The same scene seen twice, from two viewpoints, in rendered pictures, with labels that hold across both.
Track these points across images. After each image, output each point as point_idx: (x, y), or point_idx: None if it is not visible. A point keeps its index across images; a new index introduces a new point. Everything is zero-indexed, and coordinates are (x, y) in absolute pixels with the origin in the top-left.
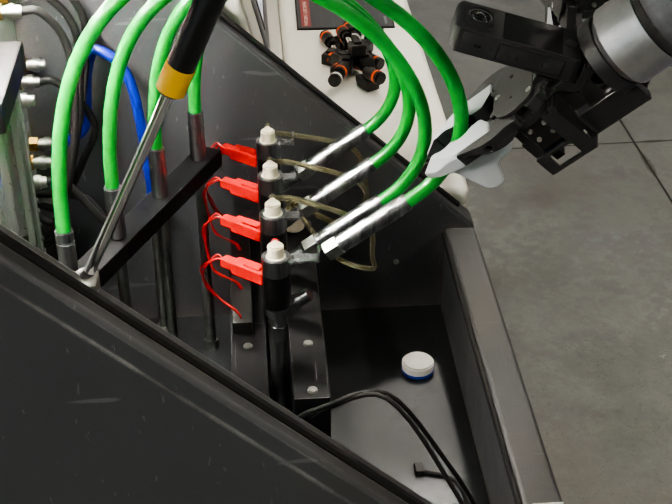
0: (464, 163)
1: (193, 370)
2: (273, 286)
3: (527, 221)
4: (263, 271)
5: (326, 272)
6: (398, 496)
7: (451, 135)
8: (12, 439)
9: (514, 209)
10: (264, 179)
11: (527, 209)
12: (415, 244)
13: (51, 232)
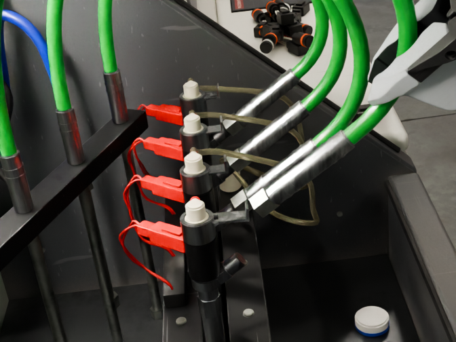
0: (418, 80)
1: None
2: (197, 253)
3: (443, 174)
4: (183, 236)
5: (269, 230)
6: None
7: (395, 51)
8: None
9: (431, 165)
10: (186, 134)
11: (442, 164)
12: (357, 195)
13: None
